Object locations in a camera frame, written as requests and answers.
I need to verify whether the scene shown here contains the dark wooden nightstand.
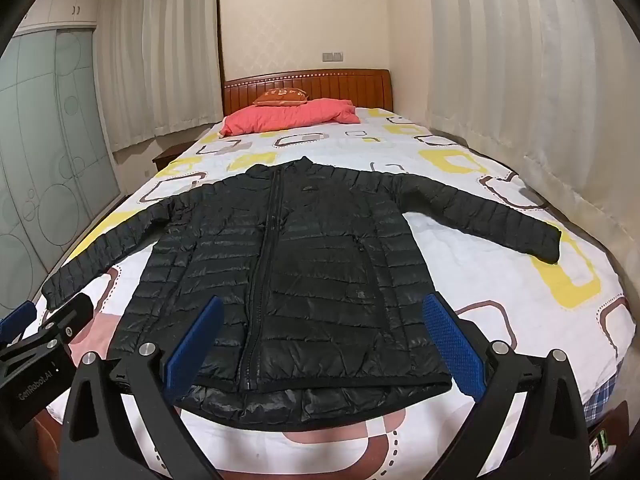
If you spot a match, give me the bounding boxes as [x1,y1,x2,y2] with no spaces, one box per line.
[152,140,193,171]

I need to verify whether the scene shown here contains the frosted glass wardrobe doors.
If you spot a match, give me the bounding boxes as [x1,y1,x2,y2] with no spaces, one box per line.
[0,25,121,311]

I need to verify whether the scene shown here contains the red pillow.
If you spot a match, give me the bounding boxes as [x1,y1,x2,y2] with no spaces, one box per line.
[219,97,361,136]

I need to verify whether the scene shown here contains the patterned bed sheet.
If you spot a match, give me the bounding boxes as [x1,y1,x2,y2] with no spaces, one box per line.
[37,102,631,480]

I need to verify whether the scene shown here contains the black puffer jacket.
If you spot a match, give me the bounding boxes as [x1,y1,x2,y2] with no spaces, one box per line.
[41,156,562,433]

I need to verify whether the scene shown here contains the white overhead cabinet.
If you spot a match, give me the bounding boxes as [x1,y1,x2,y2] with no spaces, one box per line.
[20,0,106,36]

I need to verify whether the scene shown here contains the white curtain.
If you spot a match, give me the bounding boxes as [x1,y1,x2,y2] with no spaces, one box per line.
[95,0,223,153]
[427,0,640,271]

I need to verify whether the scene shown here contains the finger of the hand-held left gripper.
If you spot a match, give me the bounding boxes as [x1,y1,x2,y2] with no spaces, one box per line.
[0,301,39,347]
[35,294,96,356]

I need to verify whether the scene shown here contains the blue plaid cloth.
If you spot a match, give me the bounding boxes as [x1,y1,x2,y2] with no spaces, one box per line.
[582,377,626,426]

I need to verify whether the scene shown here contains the small green white object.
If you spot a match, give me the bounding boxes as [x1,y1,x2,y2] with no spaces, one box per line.
[590,427,614,471]

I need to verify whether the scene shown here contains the wooden headboard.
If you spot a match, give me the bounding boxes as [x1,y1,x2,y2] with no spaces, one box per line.
[221,68,396,116]

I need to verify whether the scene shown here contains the orange pillow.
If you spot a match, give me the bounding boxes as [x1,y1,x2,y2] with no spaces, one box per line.
[252,87,307,107]

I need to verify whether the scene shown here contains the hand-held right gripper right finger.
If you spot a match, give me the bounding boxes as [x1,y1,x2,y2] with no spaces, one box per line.
[421,292,593,480]

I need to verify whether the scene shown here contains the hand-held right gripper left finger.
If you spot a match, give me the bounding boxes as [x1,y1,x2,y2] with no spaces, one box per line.
[59,295,236,480]

